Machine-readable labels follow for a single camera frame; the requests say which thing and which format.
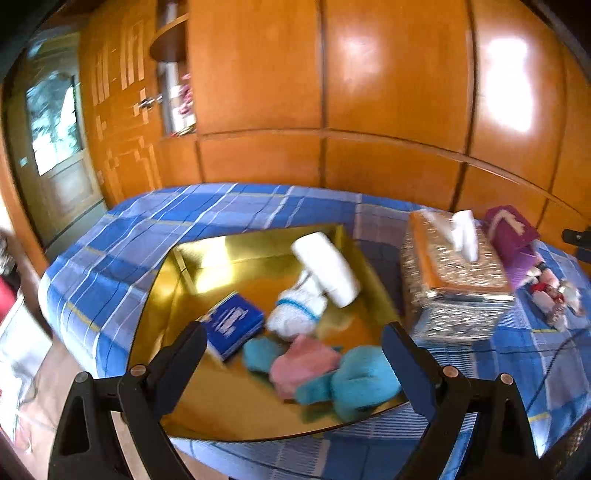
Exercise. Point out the gold tray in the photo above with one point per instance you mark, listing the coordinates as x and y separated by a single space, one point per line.
223 401

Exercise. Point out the wooden door with glass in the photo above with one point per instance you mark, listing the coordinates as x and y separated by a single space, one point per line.
47 146

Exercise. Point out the ornate silver tissue box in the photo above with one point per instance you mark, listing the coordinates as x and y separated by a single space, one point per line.
454 284

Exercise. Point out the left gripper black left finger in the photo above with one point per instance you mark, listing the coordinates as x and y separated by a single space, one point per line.
86 445

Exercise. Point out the wooden wardrobe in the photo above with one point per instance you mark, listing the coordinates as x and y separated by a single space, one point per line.
450 104

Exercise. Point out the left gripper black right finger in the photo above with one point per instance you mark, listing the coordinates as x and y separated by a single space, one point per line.
501 445

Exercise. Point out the blue plaid bed sheet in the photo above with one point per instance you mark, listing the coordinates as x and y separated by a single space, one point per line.
93 293

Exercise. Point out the teal and pink plush toy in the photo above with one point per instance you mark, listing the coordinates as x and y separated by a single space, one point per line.
310 372

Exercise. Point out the red fabric item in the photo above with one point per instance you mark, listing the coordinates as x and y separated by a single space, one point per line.
550 301

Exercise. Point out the wicker basket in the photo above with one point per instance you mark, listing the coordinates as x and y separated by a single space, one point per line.
569 458

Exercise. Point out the blue Tempo tissue pack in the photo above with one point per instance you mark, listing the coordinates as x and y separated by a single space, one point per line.
229 324

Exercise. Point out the white knit sock blue stripe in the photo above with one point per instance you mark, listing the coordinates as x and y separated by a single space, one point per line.
298 309

